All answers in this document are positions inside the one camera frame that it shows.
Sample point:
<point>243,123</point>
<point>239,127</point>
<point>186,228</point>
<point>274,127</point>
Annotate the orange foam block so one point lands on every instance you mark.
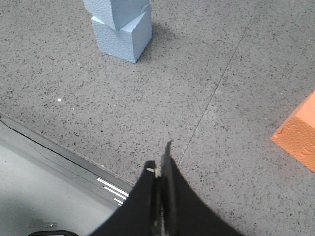
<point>297,134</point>

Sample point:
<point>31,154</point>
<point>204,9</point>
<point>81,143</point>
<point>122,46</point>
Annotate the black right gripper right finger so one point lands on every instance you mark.
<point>185,214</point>

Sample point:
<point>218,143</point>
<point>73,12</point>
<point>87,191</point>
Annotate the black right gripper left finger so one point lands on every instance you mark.
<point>140,214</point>

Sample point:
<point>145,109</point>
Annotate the light blue foam block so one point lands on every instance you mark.
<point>116,13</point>
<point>128,42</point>

